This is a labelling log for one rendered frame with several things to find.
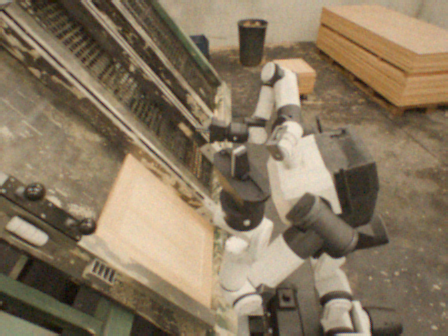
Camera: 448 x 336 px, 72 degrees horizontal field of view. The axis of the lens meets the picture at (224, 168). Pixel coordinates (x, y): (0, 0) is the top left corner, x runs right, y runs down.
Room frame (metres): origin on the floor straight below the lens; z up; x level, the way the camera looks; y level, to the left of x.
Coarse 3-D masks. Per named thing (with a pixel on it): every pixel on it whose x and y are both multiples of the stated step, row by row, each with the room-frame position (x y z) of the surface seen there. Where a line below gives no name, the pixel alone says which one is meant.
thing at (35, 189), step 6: (30, 186) 0.41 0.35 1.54; (36, 186) 0.42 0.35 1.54; (42, 186) 0.42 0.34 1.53; (18, 192) 0.46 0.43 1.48; (24, 192) 0.41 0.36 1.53; (30, 192) 0.40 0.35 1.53; (36, 192) 0.41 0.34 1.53; (42, 192) 0.41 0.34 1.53; (24, 198) 0.46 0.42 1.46; (30, 198) 0.40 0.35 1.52; (36, 198) 0.40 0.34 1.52; (42, 198) 0.41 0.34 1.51
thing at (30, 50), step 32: (0, 0) 0.87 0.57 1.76; (0, 32) 0.87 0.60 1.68; (32, 32) 0.92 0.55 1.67; (32, 64) 0.87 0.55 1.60; (64, 64) 0.91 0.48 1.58; (64, 96) 0.87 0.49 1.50; (96, 96) 0.91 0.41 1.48; (96, 128) 0.87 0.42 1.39; (128, 128) 0.91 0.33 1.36; (160, 160) 0.89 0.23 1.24; (192, 192) 0.87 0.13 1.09
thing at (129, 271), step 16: (0, 176) 0.48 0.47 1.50; (0, 208) 0.44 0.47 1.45; (16, 208) 0.44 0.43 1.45; (32, 224) 0.44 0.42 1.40; (64, 240) 0.44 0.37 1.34; (96, 240) 0.48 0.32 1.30; (80, 256) 0.44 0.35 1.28; (96, 256) 0.44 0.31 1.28; (112, 256) 0.47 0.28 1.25; (128, 256) 0.49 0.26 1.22; (128, 272) 0.45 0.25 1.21; (144, 272) 0.48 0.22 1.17; (144, 288) 0.44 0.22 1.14; (160, 288) 0.46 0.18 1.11; (176, 288) 0.49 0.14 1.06; (176, 304) 0.44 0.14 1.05; (192, 304) 0.47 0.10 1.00; (192, 320) 0.44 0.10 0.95; (208, 320) 0.45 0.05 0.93
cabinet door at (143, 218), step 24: (144, 168) 0.86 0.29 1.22; (120, 192) 0.69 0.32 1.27; (144, 192) 0.76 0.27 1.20; (168, 192) 0.84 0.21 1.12; (120, 216) 0.61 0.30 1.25; (144, 216) 0.67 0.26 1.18; (168, 216) 0.74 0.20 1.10; (192, 216) 0.83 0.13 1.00; (120, 240) 0.54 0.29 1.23; (144, 240) 0.59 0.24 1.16; (168, 240) 0.65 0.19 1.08; (192, 240) 0.72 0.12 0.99; (144, 264) 0.51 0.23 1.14; (168, 264) 0.57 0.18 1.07; (192, 264) 0.63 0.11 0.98; (192, 288) 0.54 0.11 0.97
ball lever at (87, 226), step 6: (66, 222) 0.46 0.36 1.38; (72, 222) 0.47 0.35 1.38; (84, 222) 0.41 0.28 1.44; (90, 222) 0.42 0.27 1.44; (96, 222) 0.43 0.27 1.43; (72, 228) 0.46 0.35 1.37; (78, 228) 0.41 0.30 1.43; (84, 228) 0.40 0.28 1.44; (90, 228) 0.41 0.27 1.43; (96, 228) 0.41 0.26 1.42; (84, 234) 0.40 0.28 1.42; (90, 234) 0.40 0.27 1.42
